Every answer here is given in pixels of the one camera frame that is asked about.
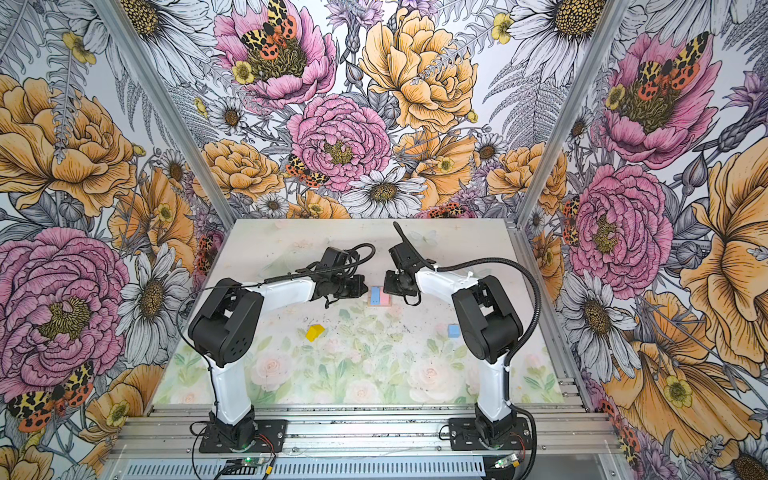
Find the blue long wood block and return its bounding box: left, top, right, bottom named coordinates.
left=369, top=286, right=382, bottom=306

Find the yellow wood block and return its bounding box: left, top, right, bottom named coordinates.
left=305, top=324, right=326, bottom=343

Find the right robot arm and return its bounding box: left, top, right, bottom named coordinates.
left=384, top=241, right=524, bottom=446

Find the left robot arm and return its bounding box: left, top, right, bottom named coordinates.
left=187, top=243, right=376, bottom=452

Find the light blue small block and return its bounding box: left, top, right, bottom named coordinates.
left=447, top=324, right=461, bottom=339

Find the vented metal grille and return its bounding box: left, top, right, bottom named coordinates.
left=111, top=456, right=486, bottom=479

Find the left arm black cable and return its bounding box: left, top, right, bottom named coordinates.
left=176, top=242, right=377, bottom=421

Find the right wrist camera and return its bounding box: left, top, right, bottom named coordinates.
left=393, top=221, right=419, bottom=257

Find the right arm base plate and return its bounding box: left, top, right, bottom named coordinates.
left=447, top=417, right=532, bottom=451

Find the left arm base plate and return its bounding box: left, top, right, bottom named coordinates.
left=199, top=419, right=288, bottom=454

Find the aluminium rail frame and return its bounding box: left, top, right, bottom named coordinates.
left=113, top=404, right=620, bottom=458

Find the right corner aluminium post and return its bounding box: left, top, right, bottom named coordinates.
left=514, top=0, right=638, bottom=229

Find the corner aluminium post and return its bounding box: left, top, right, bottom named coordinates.
left=94, top=1, right=237, bottom=230
left=514, top=0, right=638, bottom=229

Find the left corner aluminium post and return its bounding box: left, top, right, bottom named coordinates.
left=94, top=1, right=237, bottom=230

